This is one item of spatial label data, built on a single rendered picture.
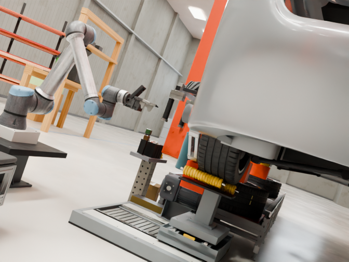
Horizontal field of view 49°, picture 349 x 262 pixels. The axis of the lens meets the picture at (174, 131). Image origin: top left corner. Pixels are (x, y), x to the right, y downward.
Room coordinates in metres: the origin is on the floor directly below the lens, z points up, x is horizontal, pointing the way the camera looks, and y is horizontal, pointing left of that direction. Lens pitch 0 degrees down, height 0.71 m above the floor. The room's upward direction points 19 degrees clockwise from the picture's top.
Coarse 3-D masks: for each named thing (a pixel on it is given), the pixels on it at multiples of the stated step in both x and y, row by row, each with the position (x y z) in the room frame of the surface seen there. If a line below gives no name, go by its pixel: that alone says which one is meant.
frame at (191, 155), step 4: (192, 132) 2.18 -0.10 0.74; (192, 136) 2.20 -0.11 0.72; (196, 136) 2.18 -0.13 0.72; (192, 140) 2.25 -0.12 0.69; (196, 140) 2.20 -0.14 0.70; (192, 144) 2.27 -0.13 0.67; (196, 144) 2.22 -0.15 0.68; (188, 148) 2.28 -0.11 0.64; (192, 148) 2.30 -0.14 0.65; (196, 148) 2.24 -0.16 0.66; (188, 152) 2.30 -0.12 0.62; (192, 152) 2.32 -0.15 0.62; (196, 152) 2.27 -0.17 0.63; (188, 156) 2.32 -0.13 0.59; (192, 156) 2.31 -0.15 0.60; (196, 156) 2.29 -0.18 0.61; (196, 160) 2.31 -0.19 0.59
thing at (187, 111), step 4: (188, 104) 2.45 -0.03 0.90; (192, 104) 2.47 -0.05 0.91; (184, 108) 2.43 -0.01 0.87; (188, 108) 2.43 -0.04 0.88; (184, 112) 2.43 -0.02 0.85; (188, 112) 2.42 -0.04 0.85; (184, 116) 2.43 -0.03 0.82; (188, 116) 2.42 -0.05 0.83; (184, 120) 2.45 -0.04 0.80; (188, 120) 2.42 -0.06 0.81
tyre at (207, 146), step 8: (200, 144) 2.15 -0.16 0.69; (208, 144) 2.12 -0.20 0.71; (216, 144) 2.10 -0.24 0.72; (200, 152) 2.17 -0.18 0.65; (208, 152) 2.14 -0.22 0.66; (216, 152) 2.11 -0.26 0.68; (224, 152) 2.09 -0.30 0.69; (232, 152) 2.07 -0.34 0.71; (240, 152) 2.10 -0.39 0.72; (200, 160) 2.21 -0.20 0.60; (208, 160) 2.17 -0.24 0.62; (216, 160) 2.14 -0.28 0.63; (224, 160) 2.11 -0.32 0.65; (232, 160) 2.09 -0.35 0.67; (200, 168) 2.28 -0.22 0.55; (208, 168) 2.22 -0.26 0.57; (216, 168) 2.18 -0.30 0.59; (224, 168) 2.15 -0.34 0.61; (232, 168) 2.12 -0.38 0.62; (224, 176) 2.23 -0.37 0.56; (232, 176) 2.18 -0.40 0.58; (240, 176) 2.41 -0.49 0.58; (232, 184) 2.30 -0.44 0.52
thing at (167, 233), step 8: (168, 224) 2.33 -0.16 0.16; (160, 232) 2.20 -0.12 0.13; (168, 232) 2.18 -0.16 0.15; (176, 232) 2.17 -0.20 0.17; (184, 232) 2.33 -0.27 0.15; (168, 240) 2.18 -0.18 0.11; (176, 240) 2.16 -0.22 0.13; (184, 240) 2.15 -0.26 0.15; (192, 240) 2.13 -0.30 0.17; (200, 240) 2.28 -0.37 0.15; (224, 240) 2.49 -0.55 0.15; (184, 248) 2.14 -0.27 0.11; (192, 248) 2.13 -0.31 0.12; (200, 248) 2.11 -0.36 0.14; (208, 248) 2.10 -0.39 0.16; (216, 248) 2.21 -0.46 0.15; (224, 248) 2.32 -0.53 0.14; (200, 256) 2.11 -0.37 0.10; (208, 256) 2.10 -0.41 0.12; (216, 256) 2.08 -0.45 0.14
